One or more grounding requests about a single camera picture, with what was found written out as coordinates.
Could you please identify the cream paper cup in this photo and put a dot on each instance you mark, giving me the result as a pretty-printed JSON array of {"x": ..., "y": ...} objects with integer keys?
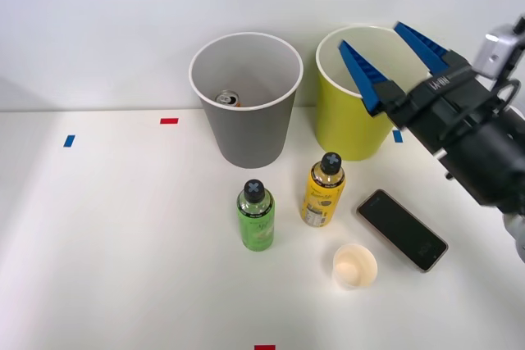
[{"x": 353, "y": 268}]

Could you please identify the green plastic bottle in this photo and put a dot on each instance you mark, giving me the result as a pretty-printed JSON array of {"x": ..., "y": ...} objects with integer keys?
[{"x": 256, "y": 227}]

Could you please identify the yellow plastic bottle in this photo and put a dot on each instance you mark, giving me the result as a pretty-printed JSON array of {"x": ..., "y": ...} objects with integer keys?
[{"x": 322, "y": 202}]

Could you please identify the grey plastic waste bin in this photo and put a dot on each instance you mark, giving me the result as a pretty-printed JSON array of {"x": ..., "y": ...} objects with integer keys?
[{"x": 250, "y": 137}]

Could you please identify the orange and silver drink can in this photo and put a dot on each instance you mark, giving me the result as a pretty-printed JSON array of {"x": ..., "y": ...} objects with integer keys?
[{"x": 225, "y": 98}]

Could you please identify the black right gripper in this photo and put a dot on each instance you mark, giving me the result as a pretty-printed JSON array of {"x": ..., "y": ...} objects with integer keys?
[{"x": 447, "y": 108}]

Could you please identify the yellow-green plastic waste bin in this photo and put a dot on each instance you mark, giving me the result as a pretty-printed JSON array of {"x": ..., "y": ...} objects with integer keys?
[{"x": 344, "y": 128}]

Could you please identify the black smartphone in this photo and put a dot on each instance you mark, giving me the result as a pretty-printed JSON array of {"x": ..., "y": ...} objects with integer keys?
[{"x": 402, "y": 231}]

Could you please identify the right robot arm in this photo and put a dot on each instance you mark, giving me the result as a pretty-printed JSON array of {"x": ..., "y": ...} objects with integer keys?
[{"x": 488, "y": 165}]

